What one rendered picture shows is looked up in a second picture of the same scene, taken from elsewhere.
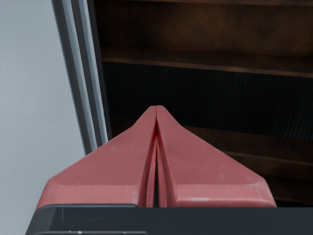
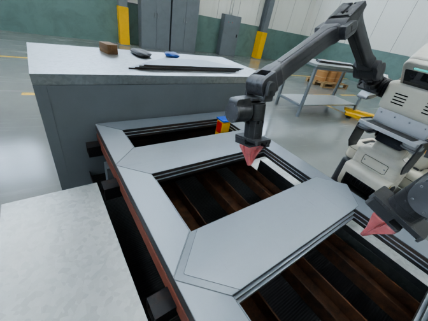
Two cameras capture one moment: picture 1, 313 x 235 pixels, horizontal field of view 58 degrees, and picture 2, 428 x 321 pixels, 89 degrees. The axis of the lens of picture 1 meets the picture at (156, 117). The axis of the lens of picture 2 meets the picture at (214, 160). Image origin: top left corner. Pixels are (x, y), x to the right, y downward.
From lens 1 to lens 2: 66 cm
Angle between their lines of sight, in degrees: 52
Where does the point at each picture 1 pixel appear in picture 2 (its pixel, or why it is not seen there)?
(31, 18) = (262, 206)
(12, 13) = (265, 209)
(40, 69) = (271, 202)
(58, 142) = (286, 196)
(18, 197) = (322, 202)
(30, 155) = (300, 201)
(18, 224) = (336, 200)
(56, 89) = (273, 199)
